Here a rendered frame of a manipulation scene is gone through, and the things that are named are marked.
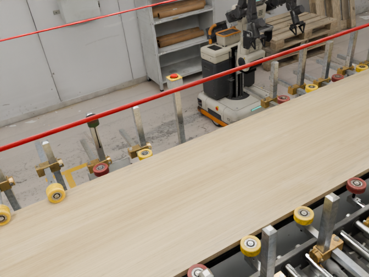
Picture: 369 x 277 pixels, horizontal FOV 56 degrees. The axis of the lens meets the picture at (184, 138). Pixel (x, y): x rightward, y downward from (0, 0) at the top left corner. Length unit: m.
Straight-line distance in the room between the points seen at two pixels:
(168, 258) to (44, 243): 0.54
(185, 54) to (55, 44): 1.79
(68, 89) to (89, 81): 0.29
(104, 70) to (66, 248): 3.41
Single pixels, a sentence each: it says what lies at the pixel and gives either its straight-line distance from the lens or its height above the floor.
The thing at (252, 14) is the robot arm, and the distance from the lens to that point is 2.96.
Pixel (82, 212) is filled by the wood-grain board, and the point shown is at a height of 0.90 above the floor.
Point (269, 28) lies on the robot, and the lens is 3.29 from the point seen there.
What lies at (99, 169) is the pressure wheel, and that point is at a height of 0.90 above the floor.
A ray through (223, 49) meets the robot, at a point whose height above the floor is 0.81.
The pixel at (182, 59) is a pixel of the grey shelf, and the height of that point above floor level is 0.16.
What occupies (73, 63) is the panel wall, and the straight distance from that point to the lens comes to 4.59.
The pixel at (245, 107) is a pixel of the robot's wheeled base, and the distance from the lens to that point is 3.52.
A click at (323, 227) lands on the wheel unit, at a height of 0.99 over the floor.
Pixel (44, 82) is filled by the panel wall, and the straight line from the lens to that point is 4.59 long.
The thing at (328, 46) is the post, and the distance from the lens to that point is 2.74.
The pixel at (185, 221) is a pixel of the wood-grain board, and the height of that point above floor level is 0.90.
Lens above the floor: 2.03
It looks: 34 degrees down
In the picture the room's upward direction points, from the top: 7 degrees counter-clockwise
